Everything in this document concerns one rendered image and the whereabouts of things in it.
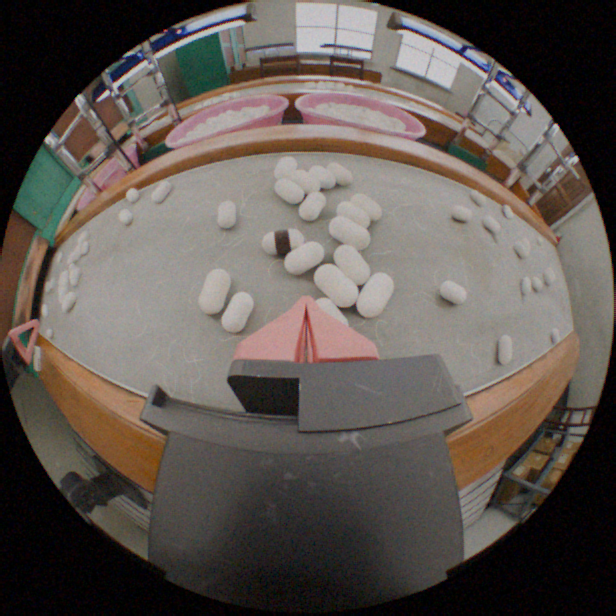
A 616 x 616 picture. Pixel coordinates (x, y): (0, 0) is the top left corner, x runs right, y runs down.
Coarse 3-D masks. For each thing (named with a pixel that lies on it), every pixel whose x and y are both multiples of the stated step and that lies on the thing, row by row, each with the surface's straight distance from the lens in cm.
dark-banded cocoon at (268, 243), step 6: (270, 234) 15; (294, 234) 15; (300, 234) 15; (264, 240) 15; (270, 240) 15; (294, 240) 15; (300, 240) 15; (264, 246) 15; (270, 246) 15; (294, 246) 15; (270, 252) 15; (276, 252) 15
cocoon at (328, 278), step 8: (328, 264) 14; (320, 272) 13; (328, 272) 13; (336, 272) 13; (320, 280) 13; (328, 280) 13; (336, 280) 13; (344, 280) 13; (320, 288) 14; (328, 288) 13; (336, 288) 13; (344, 288) 13; (352, 288) 13; (328, 296) 14; (336, 296) 13; (344, 296) 13; (352, 296) 13; (336, 304) 13; (344, 304) 13; (352, 304) 14
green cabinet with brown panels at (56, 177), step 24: (72, 120) 118; (120, 120) 132; (72, 144) 112; (96, 144) 116; (48, 168) 104; (24, 192) 98; (48, 192) 100; (24, 216) 95; (48, 216) 97; (24, 240) 94; (0, 264) 93; (24, 264) 92; (0, 288) 92; (0, 312) 92; (0, 336) 93
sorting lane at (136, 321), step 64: (192, 192) 27; (256, 192) 22; (320, 192) 21; (384, 192) 23; (448, 192) 32; (64, 256) 70; (128, 256) 28; (192, 256) 20; (256, 256) 16; (384, 256) 17; (448, 256) 22; (512, 256) 38; (64, 320) 50; (128, 320) 24; (192, 320) 17; (256, 320) 15; (384, 320) 15; (448, 320) 19; (512, 320) 31; (128, 384) 24; (192, 384) 17
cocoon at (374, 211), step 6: (354, 198) 19; (360, 198) 18; (366, 198) 19; (360, 204) 18; (366, 204) 18; (372, 204) 18; (366, 210) 18; (372, 210) 18; (378, 210) 18; (372, 216) 18; (378, 216) 18
